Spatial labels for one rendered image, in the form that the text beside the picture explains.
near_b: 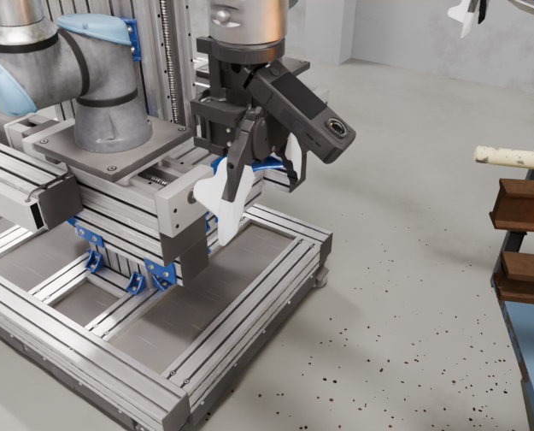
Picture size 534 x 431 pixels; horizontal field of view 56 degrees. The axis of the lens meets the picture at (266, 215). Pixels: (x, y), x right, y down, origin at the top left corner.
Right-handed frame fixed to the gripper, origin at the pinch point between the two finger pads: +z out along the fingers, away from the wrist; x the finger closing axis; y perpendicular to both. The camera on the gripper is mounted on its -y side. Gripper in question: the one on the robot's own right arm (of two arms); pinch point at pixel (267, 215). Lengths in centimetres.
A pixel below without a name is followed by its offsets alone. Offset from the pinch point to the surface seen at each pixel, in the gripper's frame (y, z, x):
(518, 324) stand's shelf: -29.1, 19.8, -20.6
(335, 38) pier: 138, 75, -300
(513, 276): -26.5, -7.5, 5.0
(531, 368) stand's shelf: -32.1, 19.8, -13.6
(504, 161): -15, 31, -92
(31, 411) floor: 75, 93, 7
